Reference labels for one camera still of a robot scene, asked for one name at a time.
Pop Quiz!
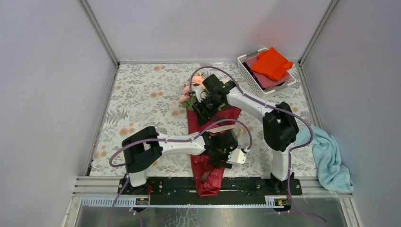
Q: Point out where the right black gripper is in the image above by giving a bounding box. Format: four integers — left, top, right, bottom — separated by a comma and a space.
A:
192, 96, 223, 128

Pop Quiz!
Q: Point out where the pink fake flower stem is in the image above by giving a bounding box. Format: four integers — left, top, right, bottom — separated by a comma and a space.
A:
179, 72, 206, 111

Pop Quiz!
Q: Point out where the dark red wrapping paper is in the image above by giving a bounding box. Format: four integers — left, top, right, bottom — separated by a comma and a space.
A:
186, 107, 241, 197

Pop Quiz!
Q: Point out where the white plastic basket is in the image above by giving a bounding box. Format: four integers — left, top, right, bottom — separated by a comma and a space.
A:
237, 48, 296, 98

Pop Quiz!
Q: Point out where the cream ribbon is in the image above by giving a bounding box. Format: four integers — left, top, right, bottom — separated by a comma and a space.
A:
207, 124, 244, 138

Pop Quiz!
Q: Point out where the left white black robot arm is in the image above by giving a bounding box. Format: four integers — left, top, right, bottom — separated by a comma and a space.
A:
122, 126, 246, 194

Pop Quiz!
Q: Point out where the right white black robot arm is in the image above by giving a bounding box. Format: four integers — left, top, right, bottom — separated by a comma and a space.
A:
189, 74, 299, 195

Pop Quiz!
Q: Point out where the pink cloth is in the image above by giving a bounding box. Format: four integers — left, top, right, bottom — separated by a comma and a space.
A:
244, 57, 290, 90

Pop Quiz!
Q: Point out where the orange cloth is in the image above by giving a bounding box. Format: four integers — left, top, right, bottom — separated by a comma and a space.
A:
251, 47, 294, 81

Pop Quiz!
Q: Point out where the light blue towel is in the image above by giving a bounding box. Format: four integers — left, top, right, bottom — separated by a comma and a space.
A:
310, 126, 354, 193

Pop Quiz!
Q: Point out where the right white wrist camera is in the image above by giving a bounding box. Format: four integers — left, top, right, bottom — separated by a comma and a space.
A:
192, 85, 207, 102

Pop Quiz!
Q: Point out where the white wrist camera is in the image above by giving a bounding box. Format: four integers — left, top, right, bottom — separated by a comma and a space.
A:
192, 85, 207, 102
227, 148, 247, 164

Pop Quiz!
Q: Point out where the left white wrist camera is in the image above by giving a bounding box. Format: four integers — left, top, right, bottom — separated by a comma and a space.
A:
227, 148, 247, 164

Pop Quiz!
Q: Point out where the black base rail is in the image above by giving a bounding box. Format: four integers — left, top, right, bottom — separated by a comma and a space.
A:
117, 176, 303, 205

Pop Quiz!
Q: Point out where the aluminium frame rail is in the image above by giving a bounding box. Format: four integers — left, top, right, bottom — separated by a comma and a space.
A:
73, 176, 352, 208

